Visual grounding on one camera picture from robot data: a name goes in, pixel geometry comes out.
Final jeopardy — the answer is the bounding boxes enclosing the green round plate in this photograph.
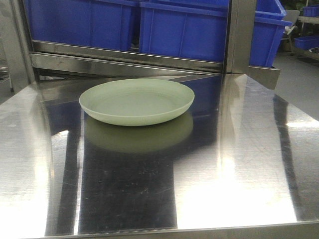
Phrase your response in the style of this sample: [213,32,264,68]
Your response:
[79,78,195,126]

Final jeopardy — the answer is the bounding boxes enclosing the stainless steel shelf rack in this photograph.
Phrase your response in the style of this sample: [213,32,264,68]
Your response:
[0,0,282,93]

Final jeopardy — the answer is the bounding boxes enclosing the right blue plastic bin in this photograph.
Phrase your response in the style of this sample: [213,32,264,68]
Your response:
[139,0,291,67]

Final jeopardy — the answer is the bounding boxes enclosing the blue plastic bin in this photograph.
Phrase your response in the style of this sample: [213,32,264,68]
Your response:
[139,0,291,67]
[24,0,139,51]

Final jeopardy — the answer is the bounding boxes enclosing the left blue plastic bin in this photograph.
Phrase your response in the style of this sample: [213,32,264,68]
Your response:
[24,0,139,51]

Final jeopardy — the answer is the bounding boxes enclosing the far right blue bin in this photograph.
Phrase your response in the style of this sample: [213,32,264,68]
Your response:
[255,0,287,20]

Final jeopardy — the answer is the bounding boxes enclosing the background small blue tray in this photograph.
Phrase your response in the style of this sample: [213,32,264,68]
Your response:
[295,35,319,50]

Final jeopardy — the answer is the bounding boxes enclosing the background top blue tray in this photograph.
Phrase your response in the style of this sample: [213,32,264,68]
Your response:
[303,5,319,17]

